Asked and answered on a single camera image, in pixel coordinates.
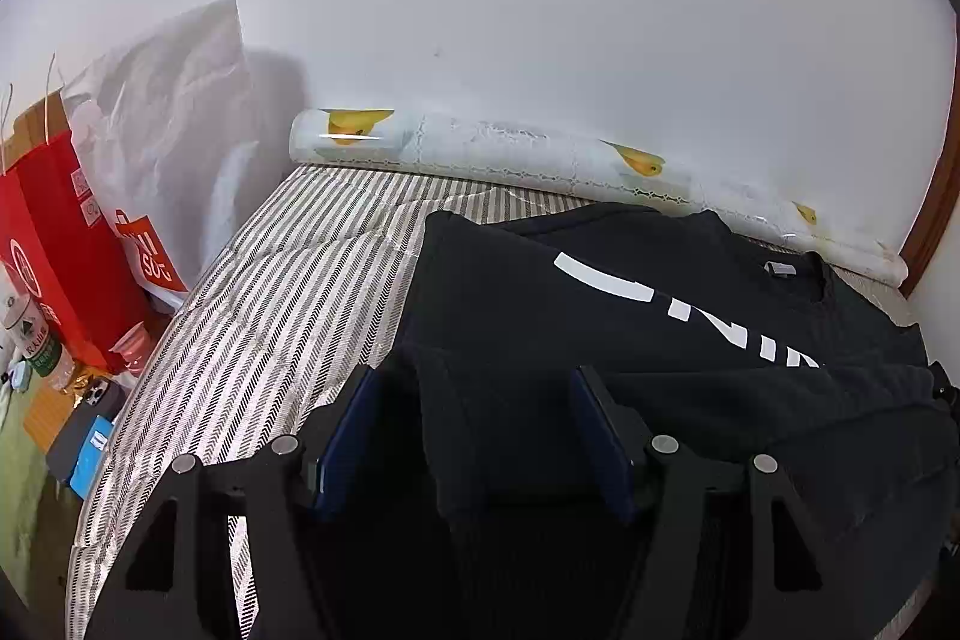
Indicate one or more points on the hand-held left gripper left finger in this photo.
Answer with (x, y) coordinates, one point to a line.
(345, 452)

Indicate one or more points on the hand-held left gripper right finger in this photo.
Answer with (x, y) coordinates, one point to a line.
(600, 445)

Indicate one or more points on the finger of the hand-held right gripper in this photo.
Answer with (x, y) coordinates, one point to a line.
(949, 385)

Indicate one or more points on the black sweatshirt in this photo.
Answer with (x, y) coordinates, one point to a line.
(675, 347)

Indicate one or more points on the striped bed sheet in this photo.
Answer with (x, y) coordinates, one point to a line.
(262, 310)

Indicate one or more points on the pink cup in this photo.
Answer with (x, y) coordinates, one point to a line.
(131, 347)

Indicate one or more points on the blue card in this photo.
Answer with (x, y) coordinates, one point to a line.
(90, 460)

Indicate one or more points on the black phone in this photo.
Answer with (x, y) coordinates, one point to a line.
(75, 434)

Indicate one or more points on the wooden nightstand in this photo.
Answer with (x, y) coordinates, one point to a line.
(49, 419)

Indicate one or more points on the rolled clear printed tablecloth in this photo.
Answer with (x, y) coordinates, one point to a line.
(525, 149)

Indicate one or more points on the green blanket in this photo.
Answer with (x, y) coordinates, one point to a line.
(19, 482)

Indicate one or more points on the plastic bottle with green label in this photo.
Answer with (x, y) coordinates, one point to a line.
(34, 340)

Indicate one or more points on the red paper bag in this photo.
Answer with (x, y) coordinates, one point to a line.
(67, 250)

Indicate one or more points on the white plastic bag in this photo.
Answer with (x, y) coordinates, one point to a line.
(172, 130)

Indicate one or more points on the brown wooden door frame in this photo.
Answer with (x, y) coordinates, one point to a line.
(934, 227)

